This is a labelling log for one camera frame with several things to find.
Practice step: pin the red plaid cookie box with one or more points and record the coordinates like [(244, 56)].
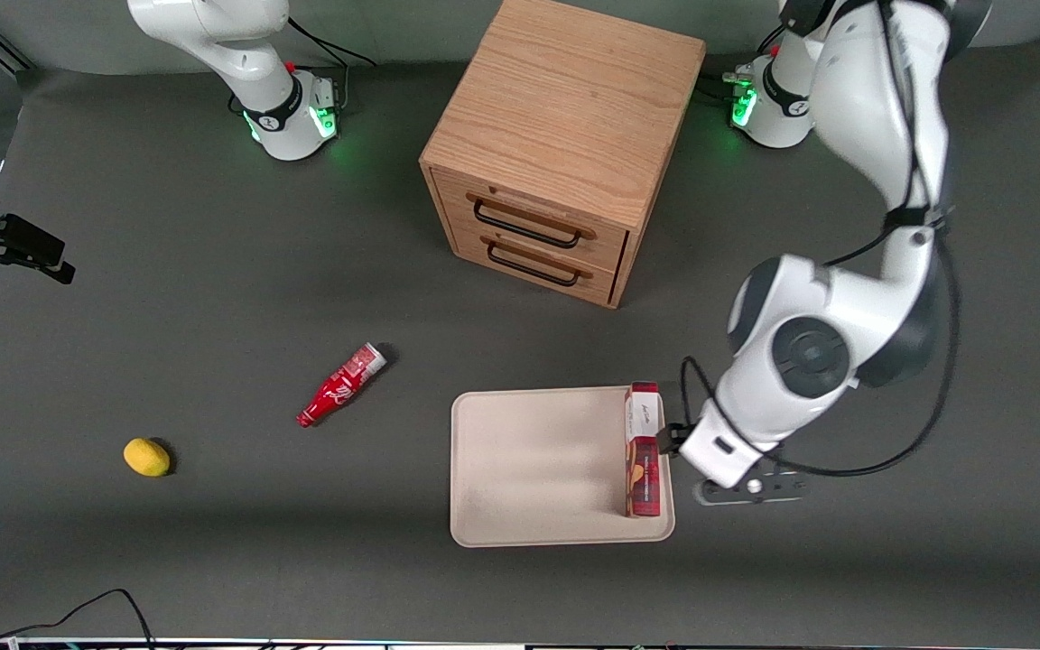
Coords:
[(645, 469)]

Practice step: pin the white rectangular tray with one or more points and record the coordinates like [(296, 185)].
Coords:
[(538, 469)]

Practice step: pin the red cola bottle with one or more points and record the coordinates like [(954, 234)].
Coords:
[(339, 386)]

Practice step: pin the wooden drawer cabinet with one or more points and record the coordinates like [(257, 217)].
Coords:
[(565, 99)]

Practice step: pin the yellow lemon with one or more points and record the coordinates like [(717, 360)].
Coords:
[(145, 457)]

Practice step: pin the dark wrist camera bracket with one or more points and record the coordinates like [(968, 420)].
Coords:
[(755, 487)]

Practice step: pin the black camera on stand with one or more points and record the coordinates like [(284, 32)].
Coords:
[(23, 242)]

